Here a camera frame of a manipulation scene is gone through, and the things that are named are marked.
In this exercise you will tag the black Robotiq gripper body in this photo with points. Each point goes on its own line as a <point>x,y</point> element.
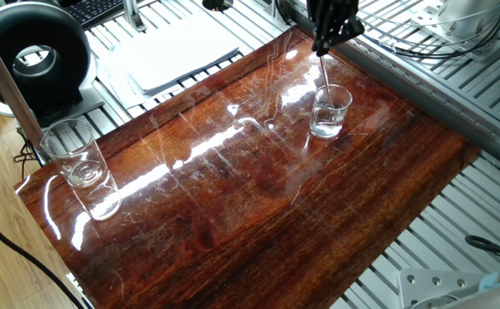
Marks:
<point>333,5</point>

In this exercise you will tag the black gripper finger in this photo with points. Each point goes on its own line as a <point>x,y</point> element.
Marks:
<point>348,30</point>
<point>322,36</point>

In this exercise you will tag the clear glass stirring rod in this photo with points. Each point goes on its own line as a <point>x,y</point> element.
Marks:
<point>324,75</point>

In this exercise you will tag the small glass beaker with water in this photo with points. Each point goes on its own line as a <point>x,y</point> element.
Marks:
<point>329,120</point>

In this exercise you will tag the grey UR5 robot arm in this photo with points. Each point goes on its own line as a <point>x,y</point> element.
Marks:
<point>489,296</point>

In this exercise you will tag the large empty glass beaker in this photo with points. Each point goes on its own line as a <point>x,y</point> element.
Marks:
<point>78,171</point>

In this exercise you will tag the white cylindrical base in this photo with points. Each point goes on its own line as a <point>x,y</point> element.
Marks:
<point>472,17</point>

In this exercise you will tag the grey aluminium table beam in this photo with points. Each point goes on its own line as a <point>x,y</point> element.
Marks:
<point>447,111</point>

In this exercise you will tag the white paper stack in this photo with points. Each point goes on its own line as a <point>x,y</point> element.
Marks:
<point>168,56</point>

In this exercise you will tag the glossy wood-grain table mat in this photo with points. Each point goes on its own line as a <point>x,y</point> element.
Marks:
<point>254,193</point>

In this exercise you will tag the black keyboard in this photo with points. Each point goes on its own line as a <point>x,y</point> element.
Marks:
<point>95,10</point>

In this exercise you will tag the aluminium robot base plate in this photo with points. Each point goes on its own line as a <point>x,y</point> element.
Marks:
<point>421,287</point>

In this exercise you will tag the aluminium frame post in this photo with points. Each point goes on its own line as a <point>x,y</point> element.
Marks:
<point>1,86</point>

